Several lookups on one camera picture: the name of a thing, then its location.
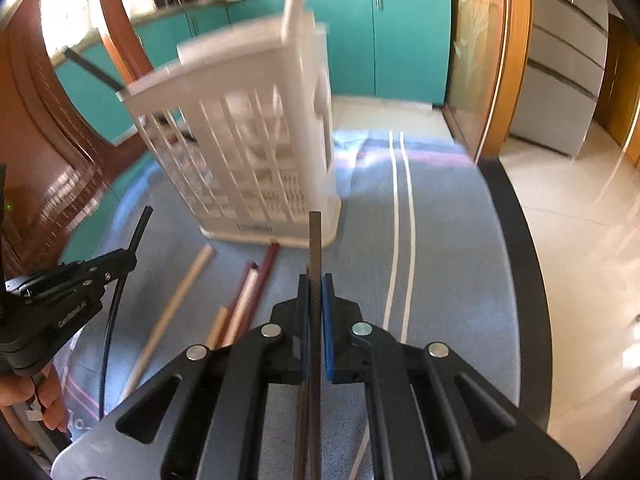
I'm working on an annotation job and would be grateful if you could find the short tan chopstick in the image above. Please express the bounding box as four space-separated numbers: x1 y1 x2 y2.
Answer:
205 307 231 350

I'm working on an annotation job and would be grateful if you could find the dark red chopstick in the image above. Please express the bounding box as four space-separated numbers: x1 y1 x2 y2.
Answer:
240 241 281 331

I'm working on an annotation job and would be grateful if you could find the wooden framed glass door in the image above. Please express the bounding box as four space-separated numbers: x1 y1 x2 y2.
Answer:
445 0 532 162

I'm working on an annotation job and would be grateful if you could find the dark grey chopstick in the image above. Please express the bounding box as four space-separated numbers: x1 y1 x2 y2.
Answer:
295 211 325 480

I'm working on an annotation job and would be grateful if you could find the white slotted utensil holder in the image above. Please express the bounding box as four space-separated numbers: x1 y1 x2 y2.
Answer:
117 22 343 251

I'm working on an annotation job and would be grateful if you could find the blue striped towel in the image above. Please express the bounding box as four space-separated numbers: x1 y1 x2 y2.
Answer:
52 127 523 480

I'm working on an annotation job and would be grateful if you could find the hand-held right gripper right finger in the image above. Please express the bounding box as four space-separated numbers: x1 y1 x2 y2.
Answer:
322 272 581 480

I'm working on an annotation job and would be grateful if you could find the white chopstick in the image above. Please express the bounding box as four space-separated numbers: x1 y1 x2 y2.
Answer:
280 0 316 43

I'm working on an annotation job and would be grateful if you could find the person's left hand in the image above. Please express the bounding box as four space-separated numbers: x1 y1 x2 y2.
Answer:
0 364 70 435

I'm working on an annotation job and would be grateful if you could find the beige chopstick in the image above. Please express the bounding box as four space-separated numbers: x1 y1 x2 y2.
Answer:
120 244 217 403

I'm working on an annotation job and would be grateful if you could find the grey refrigerator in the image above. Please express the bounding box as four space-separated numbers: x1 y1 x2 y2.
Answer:
505 0 615 157

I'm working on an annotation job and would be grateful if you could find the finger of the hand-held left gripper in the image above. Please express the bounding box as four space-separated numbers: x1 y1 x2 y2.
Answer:
6 249 138 302

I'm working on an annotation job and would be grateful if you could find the thin black chopstick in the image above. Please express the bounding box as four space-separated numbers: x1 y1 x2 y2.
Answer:
99 205 153 418

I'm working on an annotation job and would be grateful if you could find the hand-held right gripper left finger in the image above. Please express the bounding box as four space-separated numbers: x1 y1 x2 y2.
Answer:
100 274 308 480

